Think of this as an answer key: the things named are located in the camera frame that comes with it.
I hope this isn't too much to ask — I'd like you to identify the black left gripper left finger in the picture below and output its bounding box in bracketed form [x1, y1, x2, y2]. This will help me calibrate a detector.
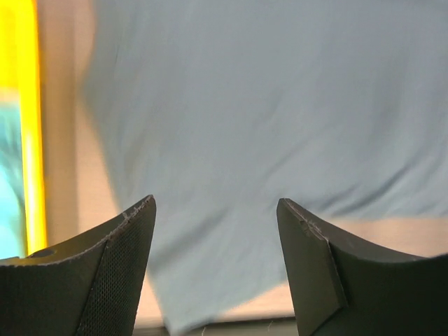
[1, 196, 156, 335]

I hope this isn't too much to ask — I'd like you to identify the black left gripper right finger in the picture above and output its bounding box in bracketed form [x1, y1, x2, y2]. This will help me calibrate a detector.
[276, 198, 447, 336]

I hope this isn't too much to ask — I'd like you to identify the slate blue t shirt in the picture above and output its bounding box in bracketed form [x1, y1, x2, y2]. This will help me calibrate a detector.
[84, 1, 447, 335]

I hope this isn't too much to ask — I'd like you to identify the turquoise t shirt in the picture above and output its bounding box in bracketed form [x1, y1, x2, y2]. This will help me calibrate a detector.
[0, 88, 27, 259]

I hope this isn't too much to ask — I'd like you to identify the yellow plastic bin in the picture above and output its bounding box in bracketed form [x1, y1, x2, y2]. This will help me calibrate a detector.
[1, 1, 47, 256]

